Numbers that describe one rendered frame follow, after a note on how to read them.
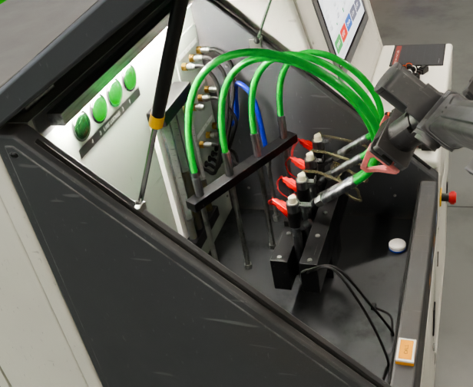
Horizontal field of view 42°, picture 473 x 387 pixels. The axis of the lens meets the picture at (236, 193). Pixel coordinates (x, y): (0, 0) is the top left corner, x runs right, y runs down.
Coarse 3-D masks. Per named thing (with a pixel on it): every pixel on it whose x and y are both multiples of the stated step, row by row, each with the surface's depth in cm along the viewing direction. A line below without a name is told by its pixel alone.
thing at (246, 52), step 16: (256, 48) 106; (208, 64) 111; (304, 64) 105; (336, 80) 105; (192, 96) 116; (352, 96) 105; (192, 112) 119; (368, 112) 106; (192, 144) 123; (192, 160) 125; (192, 176) 127; (368, 176) 114
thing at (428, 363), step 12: (432, 276) 146; (432, 288) 150; (432, 300) 154; (432, 312) 158; (432, 324) 162; (432, 336) 167; (432, 348) 171; (432, 360) 176; (432, 372) 182; (420, 384) 121; (432, 384) 187
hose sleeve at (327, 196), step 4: (348, 180) 117; (352, 180) 116; (340, 184) 118; (344, 184) 117; (348, 184) 116; (352, 184) 116; (336, 188) 118; (340, 188) 117; (344, 188) 117; (348, 188) 117; (352, 188) 117; (328, 192) 119; (332, 192) 119; (336, 192) 118; (340, 192) 118; (344, 192) 118; (324, 196) 120; (328, 196) 119; (332, 196) 119; (336, 196) 119; (324, 200) 120; (328, 200) 120
